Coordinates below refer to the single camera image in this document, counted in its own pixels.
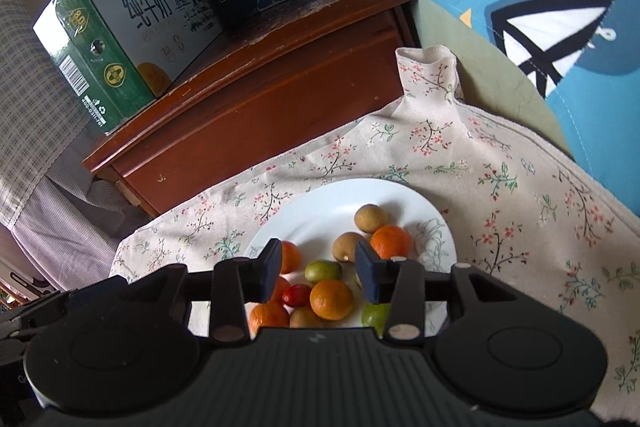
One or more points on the white floral plate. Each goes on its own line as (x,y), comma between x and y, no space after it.
(325,212)

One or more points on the sage green cushion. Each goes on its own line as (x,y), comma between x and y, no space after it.
(475,72)

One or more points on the grey checked fabric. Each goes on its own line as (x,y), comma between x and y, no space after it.
(30,132)

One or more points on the green milk carton box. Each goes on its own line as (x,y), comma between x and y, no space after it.
(125,37)

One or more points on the brown kiwi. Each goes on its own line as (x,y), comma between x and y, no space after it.
(347,246)
(304,318)
(370,217)

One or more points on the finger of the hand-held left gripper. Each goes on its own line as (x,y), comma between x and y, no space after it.
(20,324)

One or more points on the orange mandarin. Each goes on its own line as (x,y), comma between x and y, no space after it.
(270,316)
(280,289)
(391,241)
(331,299)
(290,257)

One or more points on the floral tablecloth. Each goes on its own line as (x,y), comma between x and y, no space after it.
(525,207)

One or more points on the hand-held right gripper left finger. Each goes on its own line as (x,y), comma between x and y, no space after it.
(270,272)

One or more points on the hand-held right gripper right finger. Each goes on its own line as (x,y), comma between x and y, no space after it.
(367,274)

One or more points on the red cherry tomato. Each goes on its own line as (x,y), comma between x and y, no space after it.
(296,295)

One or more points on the brown wooden nightstand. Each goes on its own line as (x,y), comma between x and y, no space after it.
(260,97)

